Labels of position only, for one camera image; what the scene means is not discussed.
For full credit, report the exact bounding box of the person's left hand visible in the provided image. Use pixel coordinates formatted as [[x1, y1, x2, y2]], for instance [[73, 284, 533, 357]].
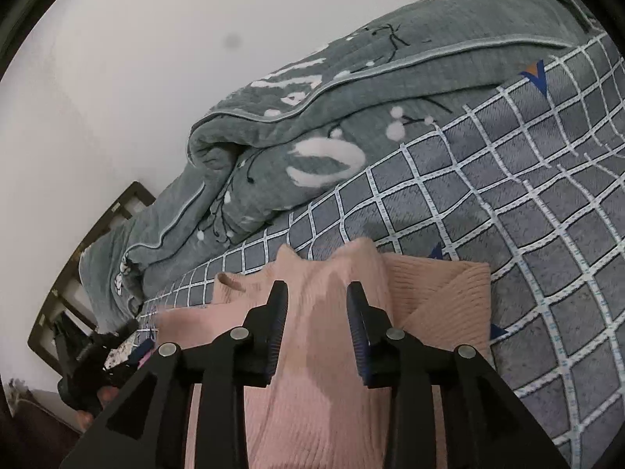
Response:
[[76, 385, 120, 432]]

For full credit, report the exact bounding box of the grey-green fleece blanket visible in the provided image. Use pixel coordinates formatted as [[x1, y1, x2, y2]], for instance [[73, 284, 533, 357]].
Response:
[[79, 0, 598, 333]]

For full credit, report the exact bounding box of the pink ribbed knit sweater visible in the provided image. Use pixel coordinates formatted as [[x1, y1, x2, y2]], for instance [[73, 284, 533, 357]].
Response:
[[156, 238, 491, 468]]

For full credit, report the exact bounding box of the grey checked duvet cover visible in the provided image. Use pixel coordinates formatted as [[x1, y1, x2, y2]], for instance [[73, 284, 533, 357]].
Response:
[[137, 33, 624, 468]]

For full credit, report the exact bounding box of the dark wooden nightstand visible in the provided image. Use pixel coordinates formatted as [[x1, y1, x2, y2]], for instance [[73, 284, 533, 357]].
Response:
[[1, 379, 80, 468]]

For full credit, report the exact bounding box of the dark wooden headboard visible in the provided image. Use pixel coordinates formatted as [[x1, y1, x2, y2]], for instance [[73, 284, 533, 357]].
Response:
[[28, 181, 156, 375]]

